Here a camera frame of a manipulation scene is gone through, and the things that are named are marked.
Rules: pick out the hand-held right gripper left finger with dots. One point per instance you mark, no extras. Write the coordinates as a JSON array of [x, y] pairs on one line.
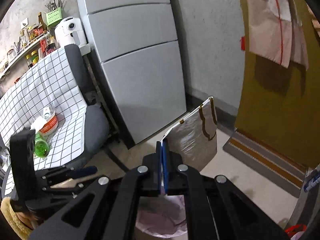
[[159, 167]]

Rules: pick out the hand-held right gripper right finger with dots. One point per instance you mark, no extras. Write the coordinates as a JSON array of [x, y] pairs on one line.
[[166, 172]]

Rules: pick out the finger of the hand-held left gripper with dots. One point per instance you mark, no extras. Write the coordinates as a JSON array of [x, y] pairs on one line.
[[62, 191], [82, 172]]

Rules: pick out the person's left forearm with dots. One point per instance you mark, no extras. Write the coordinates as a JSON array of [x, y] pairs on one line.
[[12, 220]]

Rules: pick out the green plastic bottle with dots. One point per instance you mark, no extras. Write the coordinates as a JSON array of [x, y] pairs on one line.
[[41, 147]]

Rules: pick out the silver woven bag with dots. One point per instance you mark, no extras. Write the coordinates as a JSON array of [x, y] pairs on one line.
[[190, 140]]

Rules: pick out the crumpled white tissue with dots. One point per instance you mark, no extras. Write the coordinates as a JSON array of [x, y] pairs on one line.
[[37, 124]]

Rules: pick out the white orange noodle cup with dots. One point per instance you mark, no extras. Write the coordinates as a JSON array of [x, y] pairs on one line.
[[50, 125]]

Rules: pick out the white checkered cloth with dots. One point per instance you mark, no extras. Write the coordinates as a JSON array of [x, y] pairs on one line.
[[50, 85]]

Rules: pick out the white refrigerator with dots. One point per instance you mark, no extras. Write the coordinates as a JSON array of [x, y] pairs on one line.
[[140, 80]]

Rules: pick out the striped door mat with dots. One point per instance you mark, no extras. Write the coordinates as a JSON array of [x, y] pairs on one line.
[[262, 160]]

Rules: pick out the yellow lid jar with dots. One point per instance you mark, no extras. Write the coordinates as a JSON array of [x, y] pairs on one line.
[[35, 58]]

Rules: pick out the empty glass jar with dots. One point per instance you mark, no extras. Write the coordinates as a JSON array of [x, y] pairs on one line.
[[10, 56]]

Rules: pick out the red sauce bottle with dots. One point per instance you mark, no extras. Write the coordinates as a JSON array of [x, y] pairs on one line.
[[43, 46]]

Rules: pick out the dark bottle with red label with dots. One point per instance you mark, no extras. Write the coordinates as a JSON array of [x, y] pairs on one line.
[[52, 45]]

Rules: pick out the clear glass bottle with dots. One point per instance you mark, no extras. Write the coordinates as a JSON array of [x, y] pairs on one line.
[[23, 40]]

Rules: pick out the yellow door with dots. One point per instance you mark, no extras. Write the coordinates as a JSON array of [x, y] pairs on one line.
[[275, 105]]

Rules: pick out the red label jar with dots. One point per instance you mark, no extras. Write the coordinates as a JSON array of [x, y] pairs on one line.
[[33, 33]]

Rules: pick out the white air fryer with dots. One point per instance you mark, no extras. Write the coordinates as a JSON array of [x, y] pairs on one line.
[[67, 32]]

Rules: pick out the red plastic object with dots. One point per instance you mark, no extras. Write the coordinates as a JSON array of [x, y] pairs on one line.
[[295, 230]]

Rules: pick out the tall dark sauce bottle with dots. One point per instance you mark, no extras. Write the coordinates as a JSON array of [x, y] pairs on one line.
[[42, 23]]

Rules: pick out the white blue printed pack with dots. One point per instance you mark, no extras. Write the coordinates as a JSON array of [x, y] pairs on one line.
[[311, 180]]

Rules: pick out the green utensil holder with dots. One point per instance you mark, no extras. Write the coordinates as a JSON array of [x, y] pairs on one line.
[[53, 17]]

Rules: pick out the bunch of metal utensils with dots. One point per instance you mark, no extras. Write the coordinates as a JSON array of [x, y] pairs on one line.
[[55, 3]]

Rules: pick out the hanging white cloth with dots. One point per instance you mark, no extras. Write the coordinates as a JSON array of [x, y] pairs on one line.
[[265, 30]]

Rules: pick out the white wall shelf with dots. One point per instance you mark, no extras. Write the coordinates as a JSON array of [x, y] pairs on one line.
[[20, 55]]

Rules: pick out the white wall socket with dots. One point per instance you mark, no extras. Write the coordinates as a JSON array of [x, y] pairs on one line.
[[24, 22]]

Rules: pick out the red wall tag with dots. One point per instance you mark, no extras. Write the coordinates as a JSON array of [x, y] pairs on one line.
[[242, 43]]

